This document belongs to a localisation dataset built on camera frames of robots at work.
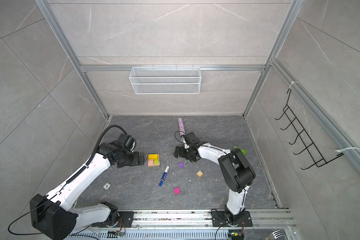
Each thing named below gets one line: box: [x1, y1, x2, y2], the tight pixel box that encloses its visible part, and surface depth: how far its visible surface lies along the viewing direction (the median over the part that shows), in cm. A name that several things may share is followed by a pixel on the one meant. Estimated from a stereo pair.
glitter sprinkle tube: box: [177, 117, 186, 137], surface depth 113 cm
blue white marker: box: [158, 165, 170, 187], surface depth 89 cm
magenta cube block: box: [173, 187, 181, 195], surface depth 85 cm
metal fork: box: [264, 229, 285, 240], surface depth 70 cm
